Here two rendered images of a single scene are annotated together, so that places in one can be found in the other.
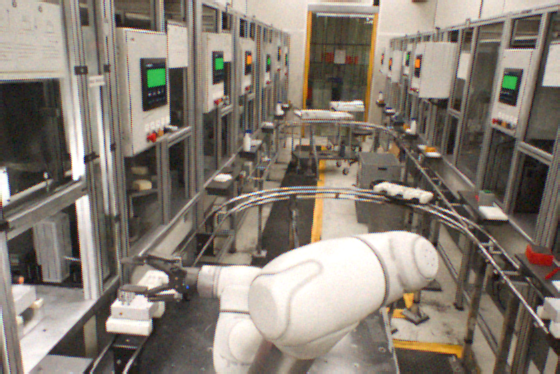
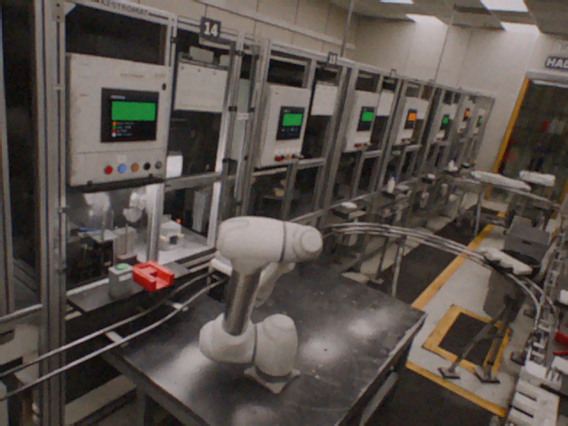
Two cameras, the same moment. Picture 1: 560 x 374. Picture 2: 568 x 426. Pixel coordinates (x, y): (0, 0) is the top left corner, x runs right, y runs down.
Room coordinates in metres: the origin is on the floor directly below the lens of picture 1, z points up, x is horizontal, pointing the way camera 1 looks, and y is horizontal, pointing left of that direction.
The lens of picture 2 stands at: (-0.42, -0.68, 1.91)
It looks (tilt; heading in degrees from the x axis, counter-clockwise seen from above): 19 degrees down; 26
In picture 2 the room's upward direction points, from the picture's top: 10 degrees clockwise
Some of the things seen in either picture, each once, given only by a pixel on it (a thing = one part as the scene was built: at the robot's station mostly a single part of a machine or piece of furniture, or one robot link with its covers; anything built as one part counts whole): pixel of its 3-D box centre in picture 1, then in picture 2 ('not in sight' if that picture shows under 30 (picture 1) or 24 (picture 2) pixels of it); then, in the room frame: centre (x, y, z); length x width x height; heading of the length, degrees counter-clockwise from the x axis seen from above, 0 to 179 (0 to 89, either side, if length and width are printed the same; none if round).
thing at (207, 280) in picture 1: (210, 282); not in sight; (1.13, 0.19, 1.12); 0.09 x 0.06 x 0.09; 175
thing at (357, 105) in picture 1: (346, 128); (529, 200); (7.93, -1.10, 0.48); 0.84 x 0.58 x 0.97; 3
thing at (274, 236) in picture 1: (302, 186); (453, 241); (5.78, -0.28, 0.01); 5.85 x 0.59 x 0.01; 175
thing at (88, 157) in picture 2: not in sight; (106, 117); (0.77, 0.78, 1.60); 0.42 x 0.29 x 0.46; 175
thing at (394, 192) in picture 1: (402, 195); (501, 263); (2.93, -0.83, 0.84); 0.37 x 0.14 x 0.10; 53
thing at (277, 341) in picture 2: not in sight; (276, 342); (0.95, -0.06, 0.85); 0.18 x 0.16 x 0.22; 127
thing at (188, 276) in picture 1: (184, 279); not in sight; (1.13, 0.26, 1.12); 0.09 x 0.07 x 0.08; 85
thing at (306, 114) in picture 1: (321, 140); (491, 204); (6.70, -0.58, 0.48); 0.88 x 0.56 x 0.96; 103
